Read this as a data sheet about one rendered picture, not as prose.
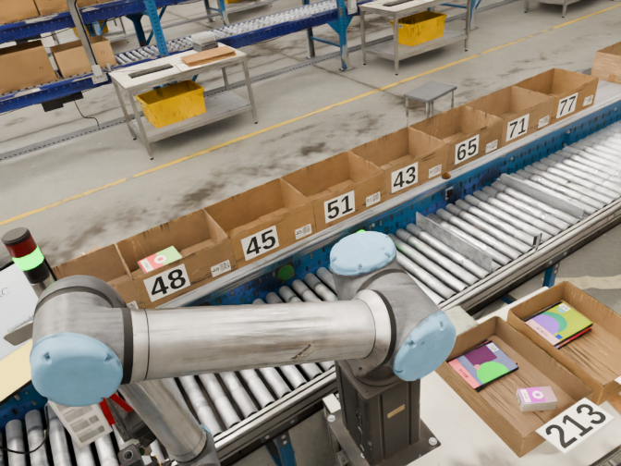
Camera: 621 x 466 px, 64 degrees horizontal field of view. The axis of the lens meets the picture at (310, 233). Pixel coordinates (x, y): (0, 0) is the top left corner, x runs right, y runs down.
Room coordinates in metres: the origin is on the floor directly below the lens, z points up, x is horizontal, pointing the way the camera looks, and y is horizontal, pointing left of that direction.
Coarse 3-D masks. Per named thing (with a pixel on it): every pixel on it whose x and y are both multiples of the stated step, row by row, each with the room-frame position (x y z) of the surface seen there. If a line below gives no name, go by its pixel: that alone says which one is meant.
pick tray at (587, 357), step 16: (560, 288) 1.30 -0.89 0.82; (576, 288) 1.26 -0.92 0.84; (528, 304) 1.24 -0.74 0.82; (544, 304) 1.27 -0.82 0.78; (576, 304) 1.25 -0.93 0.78; (592, 304) 1.20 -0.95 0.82; (512, 320) 1.18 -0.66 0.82; (592, 320) 1.18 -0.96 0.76; (608, 320) 1.13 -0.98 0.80; (528, 336) 1.11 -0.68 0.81; (592, 336) 1.11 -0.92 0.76; (608, 336) 1.10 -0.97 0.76; (560, 352) 1.00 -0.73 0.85; (576, 352) 1.05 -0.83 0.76; (592, 352) 1.04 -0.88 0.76; (608, 352) 1.04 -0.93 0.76; (576, 368) 0.94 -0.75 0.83; (592, 368) 0.98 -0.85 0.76; (608, 368) 0.98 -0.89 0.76; (592, 384) 0.88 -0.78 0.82; (608, 384) 0.86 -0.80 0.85; (592, 400) 0.87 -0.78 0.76
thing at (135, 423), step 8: (128, 416) 0.82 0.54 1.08; (136, 416) 0.81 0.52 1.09; (128, 424) 0.79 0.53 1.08; (136, 424) 0.79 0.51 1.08; (144, 424) 0.79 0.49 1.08; (128, 432) 0.78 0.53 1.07; (136, 432) 0.78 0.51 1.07; (144, 432) 0.78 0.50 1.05; (144, 440) 0.80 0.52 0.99; (152, 440) 0.80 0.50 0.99
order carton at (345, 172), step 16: (336, 160) 2.19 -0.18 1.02; (352, 160) 2.19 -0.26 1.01; (288, 176) 2.07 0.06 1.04; (304, 176) 2.11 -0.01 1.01; (320, 176) 2.15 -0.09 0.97; (336, 176) 2.19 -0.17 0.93; (352, 176) 2.20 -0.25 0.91; (368, 176) 2.08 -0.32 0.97; (304, 192) 2.10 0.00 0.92; (320, 192) 2.14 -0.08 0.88; (336, 192) 1.85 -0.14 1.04; (368, 192) 1.92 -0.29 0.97; (384, 192) 1.97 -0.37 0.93; (320, 208) 1.81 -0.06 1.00; (368, 208) 1.92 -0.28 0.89; (320, 224) 1.80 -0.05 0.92
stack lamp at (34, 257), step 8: (24, 240) 0.83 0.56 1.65; (32, 240) 0.84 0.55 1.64; (8, 248) 0.82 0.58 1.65; (16, 248) 0.81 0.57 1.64; (24, 248) 0.82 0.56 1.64; (32, 248) 0.83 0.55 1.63; (16, 256) 0.81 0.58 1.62; (24, 256) 0.82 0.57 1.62; (32, 256) 0.82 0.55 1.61; (40, 256) 0.84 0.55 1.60; (24, 264) 0.81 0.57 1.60; (32, 264) 0.82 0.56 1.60
